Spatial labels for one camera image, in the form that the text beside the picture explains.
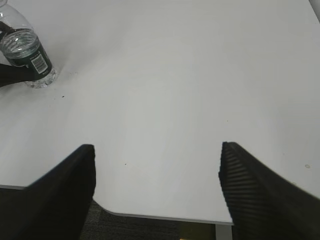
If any clear green-label water bottle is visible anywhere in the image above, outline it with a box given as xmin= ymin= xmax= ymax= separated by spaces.
xmin=0 ymin=0 xmax=58 ymax=89

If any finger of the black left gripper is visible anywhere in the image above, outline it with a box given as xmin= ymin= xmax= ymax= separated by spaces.
xmin=0 ymin=63 xmax=36 ymax=88
xmin=0 ymin=21 xmax=13 ymax=36

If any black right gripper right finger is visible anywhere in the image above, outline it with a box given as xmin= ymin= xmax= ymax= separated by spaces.
xmin=218 ymin=142 xmax=320 ymax=240

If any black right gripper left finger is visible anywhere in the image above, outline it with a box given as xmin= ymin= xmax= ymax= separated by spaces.
xmin=0 ymin=144 xmax=96 ymax=240

